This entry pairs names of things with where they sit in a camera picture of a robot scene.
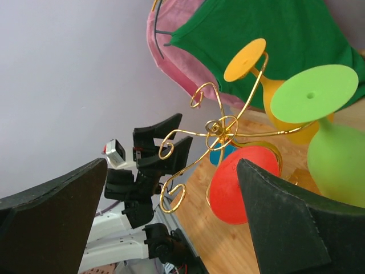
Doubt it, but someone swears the pink shirt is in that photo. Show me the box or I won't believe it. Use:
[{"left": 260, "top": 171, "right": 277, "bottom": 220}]
[{"left": 145, "top": 0, "right": 243, "bottom": 109}]

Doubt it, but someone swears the green wine glass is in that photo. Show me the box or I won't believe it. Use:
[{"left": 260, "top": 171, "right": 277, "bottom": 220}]
[{"left": 270, "top": 65, "right": 364, "bottom": 207}]

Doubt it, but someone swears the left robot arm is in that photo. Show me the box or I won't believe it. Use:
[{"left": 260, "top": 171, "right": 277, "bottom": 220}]
[{"left": 79, "top": 113, "right": 194, "bottom": 273}]

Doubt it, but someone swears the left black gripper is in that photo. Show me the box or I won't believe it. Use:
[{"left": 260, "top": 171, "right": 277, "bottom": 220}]
[{"left": 133, "top": 113, "right": 193, "bottom": 188}]

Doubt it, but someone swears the orange yellow wine glass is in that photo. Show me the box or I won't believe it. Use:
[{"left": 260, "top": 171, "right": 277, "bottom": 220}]
[{"left": 223, "top": 38, "right": 335, "bottom": 145}]

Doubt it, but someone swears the amber rack base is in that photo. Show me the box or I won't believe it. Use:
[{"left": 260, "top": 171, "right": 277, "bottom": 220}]
[{"left": 286, "top": 168, "right": 321, "bottom": 195}]

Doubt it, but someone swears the yellow clothes hanger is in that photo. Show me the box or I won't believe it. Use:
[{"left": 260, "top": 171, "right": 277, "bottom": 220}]
[{"left": 151, "top": 0, "right": 159, "bottom": 11}]

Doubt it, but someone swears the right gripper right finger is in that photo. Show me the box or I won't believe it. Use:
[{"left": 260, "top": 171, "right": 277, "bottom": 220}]
[{"left": 237, "top": 159, "right": 364, "bottom": 273}]

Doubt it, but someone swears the green shirt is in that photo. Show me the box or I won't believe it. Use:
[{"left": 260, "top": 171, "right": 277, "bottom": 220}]
[{"left": 170, "top": 0, "right": 364, "bottom": 103}]

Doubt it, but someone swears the red wine glass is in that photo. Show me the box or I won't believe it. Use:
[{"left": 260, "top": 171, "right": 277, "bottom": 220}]
[{"left": 209, "top": 146, "right": 280, "bottom": 225}]

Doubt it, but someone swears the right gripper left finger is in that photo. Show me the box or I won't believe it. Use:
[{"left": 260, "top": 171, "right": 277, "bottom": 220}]
[{"left": 1, "top": 158, "right": 107, "bottom": 273}]

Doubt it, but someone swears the grey clothes hanger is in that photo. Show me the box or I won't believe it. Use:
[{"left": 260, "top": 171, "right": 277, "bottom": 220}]
[{"left": 151, "top": 1, "right": 177, "bottom": 61}]

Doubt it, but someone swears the blue wine glass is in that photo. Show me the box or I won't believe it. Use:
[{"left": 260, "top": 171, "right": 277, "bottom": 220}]
[{"left": 209, "top": 142, "right": 238, "bottom": 166}]

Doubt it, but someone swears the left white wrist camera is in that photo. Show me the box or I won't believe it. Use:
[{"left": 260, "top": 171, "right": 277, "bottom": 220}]
[{"left": 102, "top": 139, "right": 136, "bottom": 170}]

